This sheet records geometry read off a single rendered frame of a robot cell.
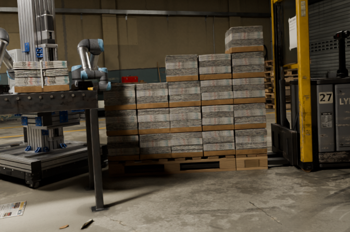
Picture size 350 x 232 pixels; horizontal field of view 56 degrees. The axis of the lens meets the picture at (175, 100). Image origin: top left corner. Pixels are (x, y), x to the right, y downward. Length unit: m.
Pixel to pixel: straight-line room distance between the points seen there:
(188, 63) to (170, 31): 7.28
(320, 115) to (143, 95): 1.54
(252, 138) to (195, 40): 7.62
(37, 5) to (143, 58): 6.65
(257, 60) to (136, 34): 7.16
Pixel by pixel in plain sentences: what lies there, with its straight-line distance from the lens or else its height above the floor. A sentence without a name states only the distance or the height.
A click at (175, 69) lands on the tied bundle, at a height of 0.94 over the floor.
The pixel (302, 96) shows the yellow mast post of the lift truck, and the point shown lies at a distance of 2.99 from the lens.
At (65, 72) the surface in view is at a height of 0.94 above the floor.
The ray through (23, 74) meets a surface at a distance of 2.73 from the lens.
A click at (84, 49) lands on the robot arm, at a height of 1.15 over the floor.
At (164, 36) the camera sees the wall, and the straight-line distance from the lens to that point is 10.16.
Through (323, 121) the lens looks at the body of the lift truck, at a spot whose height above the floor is 0.43.
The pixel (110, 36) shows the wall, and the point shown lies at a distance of 9.71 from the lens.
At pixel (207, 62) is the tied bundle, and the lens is 3.00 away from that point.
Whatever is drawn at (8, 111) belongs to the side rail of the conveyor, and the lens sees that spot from 2.26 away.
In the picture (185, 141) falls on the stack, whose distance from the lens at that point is 3.02.
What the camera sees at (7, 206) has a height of 0.01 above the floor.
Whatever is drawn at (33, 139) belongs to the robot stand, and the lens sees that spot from 3.55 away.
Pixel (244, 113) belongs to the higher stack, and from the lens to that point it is 3.05.
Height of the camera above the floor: 0.82
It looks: 3 degrees down
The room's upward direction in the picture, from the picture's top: 3 degrees counter-clockwise
